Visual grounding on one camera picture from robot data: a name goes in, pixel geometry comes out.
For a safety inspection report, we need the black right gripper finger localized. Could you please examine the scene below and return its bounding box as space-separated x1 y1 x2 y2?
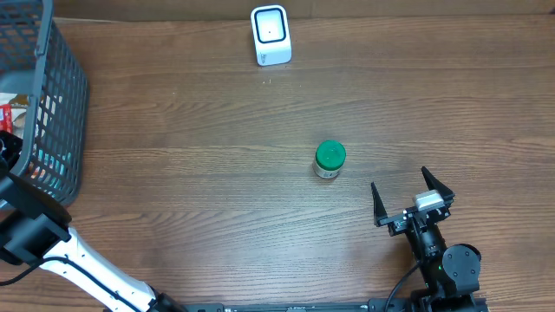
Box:
371 182 388 225
421 166 454 198

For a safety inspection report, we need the green lid jar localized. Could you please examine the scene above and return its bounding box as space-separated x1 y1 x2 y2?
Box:
313 140 346 179

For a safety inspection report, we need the beige brown snack pouch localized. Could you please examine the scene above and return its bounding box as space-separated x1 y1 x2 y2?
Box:
0 93 29 139

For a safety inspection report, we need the teal orange cracker packet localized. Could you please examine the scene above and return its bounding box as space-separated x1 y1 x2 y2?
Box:
28 150 72 194

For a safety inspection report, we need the red white stick packet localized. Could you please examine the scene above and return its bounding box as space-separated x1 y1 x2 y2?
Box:
0 104 13 133

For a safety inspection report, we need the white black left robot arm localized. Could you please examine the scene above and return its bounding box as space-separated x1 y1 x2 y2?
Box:
1 130 184 311

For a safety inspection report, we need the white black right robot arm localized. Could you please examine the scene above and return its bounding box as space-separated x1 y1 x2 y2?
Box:
371 167 488 312

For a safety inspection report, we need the white barcode scanner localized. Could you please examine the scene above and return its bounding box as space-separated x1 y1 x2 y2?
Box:
251 4 292 67

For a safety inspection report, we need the grey plastic mesh basket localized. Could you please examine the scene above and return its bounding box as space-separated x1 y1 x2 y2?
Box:
1 0 90 206

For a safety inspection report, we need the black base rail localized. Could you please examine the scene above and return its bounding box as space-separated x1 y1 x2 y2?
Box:
183 298 490 312

